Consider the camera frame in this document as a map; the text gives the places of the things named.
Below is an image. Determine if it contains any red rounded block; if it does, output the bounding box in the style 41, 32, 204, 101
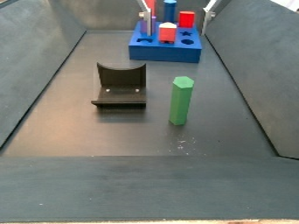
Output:
179, 11, 195, 28

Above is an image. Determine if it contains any blue shape sorter board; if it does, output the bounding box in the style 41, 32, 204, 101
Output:
128, 22, 201, 63

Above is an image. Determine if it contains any black curved holder stand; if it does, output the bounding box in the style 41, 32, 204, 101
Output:
91, 64, 147, 108

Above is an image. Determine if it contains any short red white-topped block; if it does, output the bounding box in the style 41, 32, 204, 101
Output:
159, 22, 176, 44

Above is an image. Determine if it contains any blue cylinder block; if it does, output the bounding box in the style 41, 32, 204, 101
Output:
163, 0, 176, 22

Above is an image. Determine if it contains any tall red rectangular block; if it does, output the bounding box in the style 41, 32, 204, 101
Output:
144, 0, 156, 16

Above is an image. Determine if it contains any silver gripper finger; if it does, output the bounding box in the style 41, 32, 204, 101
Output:
200, 0, 217, 35
136, 0, 152, 36

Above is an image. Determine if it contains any green hexagon block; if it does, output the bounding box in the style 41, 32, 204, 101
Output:
169, 76, 193, 125

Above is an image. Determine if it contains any purple block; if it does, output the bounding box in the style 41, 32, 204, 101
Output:
140, 16, 156, 34

